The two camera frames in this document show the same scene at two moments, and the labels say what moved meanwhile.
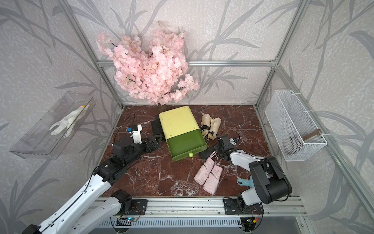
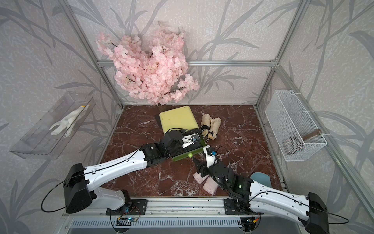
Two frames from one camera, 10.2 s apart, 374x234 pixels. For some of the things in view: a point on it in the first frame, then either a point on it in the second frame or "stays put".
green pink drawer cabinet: [183, 135] stays put
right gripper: [216, 146] -> [201, 167]
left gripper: [147, 148] -> [181, 149]
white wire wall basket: [296, 138] stays put
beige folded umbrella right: [215, 124] stays put
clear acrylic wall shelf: [47, 138] stays put
